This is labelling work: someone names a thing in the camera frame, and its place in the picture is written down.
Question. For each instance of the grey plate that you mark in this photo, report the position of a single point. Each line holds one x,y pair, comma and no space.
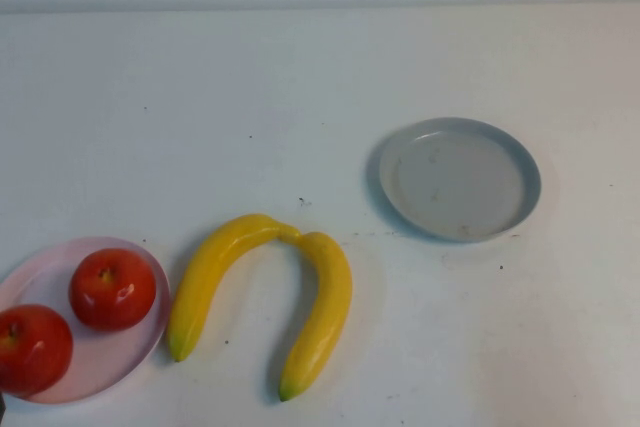
450,187

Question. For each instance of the red plastic apple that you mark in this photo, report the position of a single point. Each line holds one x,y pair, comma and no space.
35,352
105,297

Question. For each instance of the yellow plastic banana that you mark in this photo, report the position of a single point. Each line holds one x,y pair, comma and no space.
325,297
210,272

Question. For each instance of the pink plate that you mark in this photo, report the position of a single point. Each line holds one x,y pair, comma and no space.
115,352

